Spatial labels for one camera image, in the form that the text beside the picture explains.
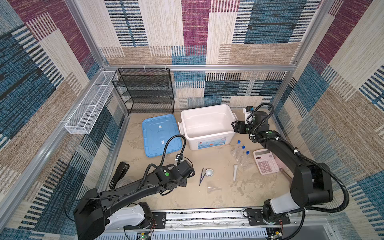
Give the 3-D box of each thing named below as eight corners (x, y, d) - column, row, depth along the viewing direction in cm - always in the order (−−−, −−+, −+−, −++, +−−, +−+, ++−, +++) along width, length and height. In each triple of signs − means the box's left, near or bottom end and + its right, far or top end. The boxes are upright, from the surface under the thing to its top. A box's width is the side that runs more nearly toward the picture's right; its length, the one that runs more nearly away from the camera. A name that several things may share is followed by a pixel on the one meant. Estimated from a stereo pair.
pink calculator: (260, 175, 90) (263, 172, 86) (251, 153, 99) (253, 150, 95) (277, 172, 91) (280, 169, 87) (267, 151, 100) (269, 148, 96)
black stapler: (112, 189, 86) (107, 185, 81) (124, 165, 95) (120, 161, 90) (118, 190, 86) (114, 187, 81) (130, 166, 94) (126, 162, 90)
